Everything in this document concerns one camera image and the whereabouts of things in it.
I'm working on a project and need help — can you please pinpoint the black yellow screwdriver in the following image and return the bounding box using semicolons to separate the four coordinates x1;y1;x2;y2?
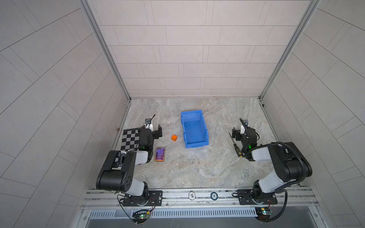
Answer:
229;133;242;157

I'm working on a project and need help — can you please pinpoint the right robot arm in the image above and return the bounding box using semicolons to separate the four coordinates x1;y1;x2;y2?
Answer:
230;126;313;204

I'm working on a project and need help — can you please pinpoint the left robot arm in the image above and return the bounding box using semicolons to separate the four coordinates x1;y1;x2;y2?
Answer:
96;126;163;204

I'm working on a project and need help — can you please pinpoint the blue plastic bin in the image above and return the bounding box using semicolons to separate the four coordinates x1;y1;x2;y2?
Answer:
181;110;209;149

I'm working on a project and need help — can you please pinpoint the purple orange card packet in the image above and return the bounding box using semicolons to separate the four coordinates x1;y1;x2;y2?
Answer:
155;147;166;162

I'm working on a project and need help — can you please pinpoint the black white checkerboard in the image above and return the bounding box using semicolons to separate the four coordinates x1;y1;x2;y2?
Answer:
121;128;146;152

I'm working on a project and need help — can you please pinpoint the left green circuit board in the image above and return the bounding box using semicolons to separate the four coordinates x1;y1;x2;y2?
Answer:
133;210;151;221

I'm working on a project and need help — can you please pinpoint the green circuit board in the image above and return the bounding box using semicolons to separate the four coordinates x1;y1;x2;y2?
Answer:
133;210;151;221
255;207;272;220

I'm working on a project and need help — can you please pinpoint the right green circuit board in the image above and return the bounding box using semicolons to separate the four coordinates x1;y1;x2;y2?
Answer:
255;207;272;220

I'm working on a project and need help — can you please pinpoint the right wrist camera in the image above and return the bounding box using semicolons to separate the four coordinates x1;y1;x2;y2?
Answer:
240;118;248;127

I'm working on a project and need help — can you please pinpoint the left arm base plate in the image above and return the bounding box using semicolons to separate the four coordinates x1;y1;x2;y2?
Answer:
122;191;163;207

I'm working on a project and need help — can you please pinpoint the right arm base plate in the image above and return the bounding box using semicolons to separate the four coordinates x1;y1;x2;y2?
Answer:
232;189;278;205

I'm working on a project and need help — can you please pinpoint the black round rail knob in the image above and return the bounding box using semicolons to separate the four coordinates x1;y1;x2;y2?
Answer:
210;192;219;201

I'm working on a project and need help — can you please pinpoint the white round rail knob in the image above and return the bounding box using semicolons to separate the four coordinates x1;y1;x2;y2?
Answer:
188;191;196;200

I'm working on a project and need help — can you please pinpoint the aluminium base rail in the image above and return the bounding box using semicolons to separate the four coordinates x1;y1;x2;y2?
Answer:
80;186;319;209

